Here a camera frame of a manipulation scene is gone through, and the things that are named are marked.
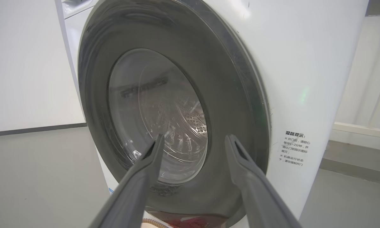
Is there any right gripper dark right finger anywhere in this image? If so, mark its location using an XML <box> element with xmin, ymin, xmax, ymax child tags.
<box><xmin>225</xmin><ymin>134</ymin><xmax>303</xmax><ymax>228</ymax></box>

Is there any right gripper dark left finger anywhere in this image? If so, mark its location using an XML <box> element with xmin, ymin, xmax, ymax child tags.
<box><xmin>88</xmin><ymin>134</ymin><xmax>165</xmax><ymax>228</ymax></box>

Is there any red and white garment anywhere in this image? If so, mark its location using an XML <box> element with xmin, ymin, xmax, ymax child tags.
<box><xmin>160</xmin><ymin>216</ymin><xmax>228</xmax><ymax>228</ymax></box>

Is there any black round glass washer door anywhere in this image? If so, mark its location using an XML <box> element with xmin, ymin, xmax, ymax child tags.
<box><xmin>78</xmin><ymin>0</ymin><xmax>271</xmax><ymax>228</ymax></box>

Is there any cream perforated laundry basket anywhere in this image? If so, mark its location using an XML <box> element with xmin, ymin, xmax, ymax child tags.
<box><xmin>141</xmin><ymin>217</ymin><xmax>169</xmax><ymax>228</ymax></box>

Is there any white front-load washing machine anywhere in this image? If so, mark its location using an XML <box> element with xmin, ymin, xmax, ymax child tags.
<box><xmin>54</xmin><ymin>0</ymin><xmax>370</xmax><ymax>228</ymax></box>

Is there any printed warning text label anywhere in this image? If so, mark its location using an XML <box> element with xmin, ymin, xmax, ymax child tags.
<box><xmin>278</xmin><ymin>130</ymin><xmax>311</xmax><ymax>168</ymax></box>

